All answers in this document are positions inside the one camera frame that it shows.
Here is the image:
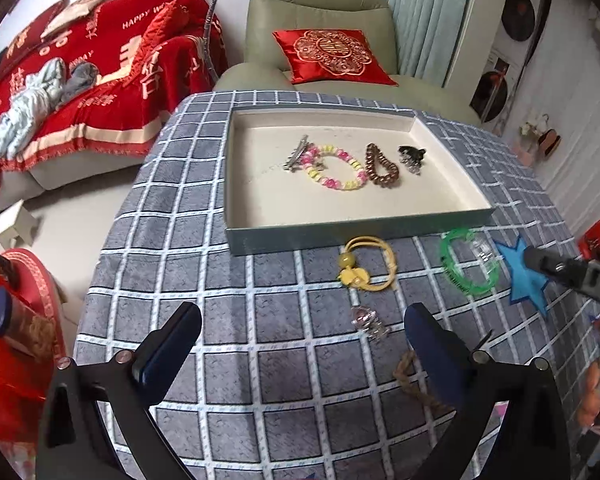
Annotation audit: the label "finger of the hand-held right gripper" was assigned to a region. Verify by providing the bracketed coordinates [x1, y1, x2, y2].
[522, 245, 600, 311]

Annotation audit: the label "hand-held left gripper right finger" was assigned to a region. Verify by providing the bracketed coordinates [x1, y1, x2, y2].
[404, 302, 568, 480]

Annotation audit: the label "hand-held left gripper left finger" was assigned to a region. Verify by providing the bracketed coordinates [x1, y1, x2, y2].
[35, 301, 203, 480]

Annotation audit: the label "green translucent bangle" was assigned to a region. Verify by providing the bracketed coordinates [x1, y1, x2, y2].
[439, 227, 501, 297]

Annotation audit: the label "brown spiral hair tie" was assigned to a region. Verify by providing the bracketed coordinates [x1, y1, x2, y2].
[364, 142, 402, 187]

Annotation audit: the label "grey shallow tray box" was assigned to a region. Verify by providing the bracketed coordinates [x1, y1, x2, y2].
[224, 101, 496, 257]

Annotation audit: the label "pastel bead bracelet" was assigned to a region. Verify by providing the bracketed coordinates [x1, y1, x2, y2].
[302, 144, 368, 192]

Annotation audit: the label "silver metal hair clip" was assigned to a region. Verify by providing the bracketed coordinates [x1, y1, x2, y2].
[282, 135, 315, 173]

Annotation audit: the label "grey checked tablecloth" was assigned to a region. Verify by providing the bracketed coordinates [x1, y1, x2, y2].
[72, 91, 600, 480]

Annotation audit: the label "pink slippers rack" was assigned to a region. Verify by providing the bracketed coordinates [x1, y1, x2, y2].
[517, 114, 563, 166]

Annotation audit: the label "blue lid jar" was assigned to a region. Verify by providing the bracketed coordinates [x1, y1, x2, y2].
[0, 287, 56, 361]

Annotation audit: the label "white washing machine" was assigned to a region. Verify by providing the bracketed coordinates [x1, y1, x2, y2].
[470, 35, 536, 123]

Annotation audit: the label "white sheer curtain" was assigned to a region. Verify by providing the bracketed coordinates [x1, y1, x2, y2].
[520, 0, 600, 231]

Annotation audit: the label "beige sofa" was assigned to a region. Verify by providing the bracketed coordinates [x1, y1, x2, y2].
[0, 152, 151, 222]

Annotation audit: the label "small white stool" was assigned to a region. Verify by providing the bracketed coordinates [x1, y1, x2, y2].
[0, 200, 35, 243]

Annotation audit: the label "stacked white dryer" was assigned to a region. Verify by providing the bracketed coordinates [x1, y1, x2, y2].
[500, 0, 556, 43]

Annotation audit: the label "light blue curtain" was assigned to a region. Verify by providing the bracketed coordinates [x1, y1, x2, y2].
[375, 0, 476, 78]

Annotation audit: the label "grey garment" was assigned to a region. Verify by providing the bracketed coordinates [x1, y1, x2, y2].
[57, 62, 99, 104]

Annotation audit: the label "light blue clothes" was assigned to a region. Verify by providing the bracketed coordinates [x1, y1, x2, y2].
[0, 57, 68, 166]

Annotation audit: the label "red embroidered cushion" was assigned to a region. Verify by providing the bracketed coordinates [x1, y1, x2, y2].
[272, 29, 398, 86]

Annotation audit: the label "red blanket sofa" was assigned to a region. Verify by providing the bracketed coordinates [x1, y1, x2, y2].
[0, 0, 228, 211]

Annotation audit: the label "red quilted cushion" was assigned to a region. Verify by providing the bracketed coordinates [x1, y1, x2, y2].
[140, 2, 182, 61]

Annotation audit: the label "flexible phone holder stand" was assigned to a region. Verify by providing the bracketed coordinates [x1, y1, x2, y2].
[202, 0, 231, 83]

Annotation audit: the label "green leather armchair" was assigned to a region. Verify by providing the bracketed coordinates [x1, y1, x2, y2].
[212, 0, 481, 121]

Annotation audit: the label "white printed pillow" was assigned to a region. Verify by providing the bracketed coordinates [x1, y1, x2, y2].
[40, 0, 110, 38]

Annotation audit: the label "brown braided hair tie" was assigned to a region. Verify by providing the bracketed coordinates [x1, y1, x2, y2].
[392, 349, 456, 411]

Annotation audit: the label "yellow bead hair tie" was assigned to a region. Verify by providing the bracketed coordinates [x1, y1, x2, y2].
[337, 235, 398, 292]

